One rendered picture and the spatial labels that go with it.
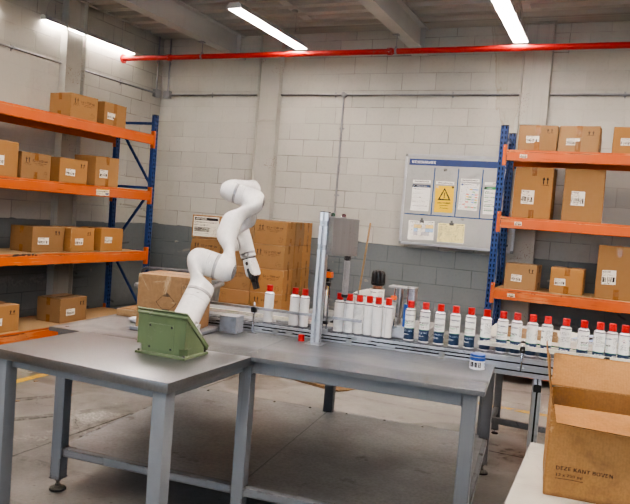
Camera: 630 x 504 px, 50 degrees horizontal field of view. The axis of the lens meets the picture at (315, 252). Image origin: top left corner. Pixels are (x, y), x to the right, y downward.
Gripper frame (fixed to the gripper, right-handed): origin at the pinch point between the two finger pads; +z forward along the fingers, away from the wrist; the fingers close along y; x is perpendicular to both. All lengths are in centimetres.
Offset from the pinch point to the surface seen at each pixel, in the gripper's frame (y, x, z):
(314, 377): -61, -44, 47
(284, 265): 309, 104, -22
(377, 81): 450, -13, -208
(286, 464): -25, -3, 92
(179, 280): -43.1, 19.8, -10.9
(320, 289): -16.3, -41.2, 11.0
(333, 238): -17, -55, -12
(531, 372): -3, -128, 74
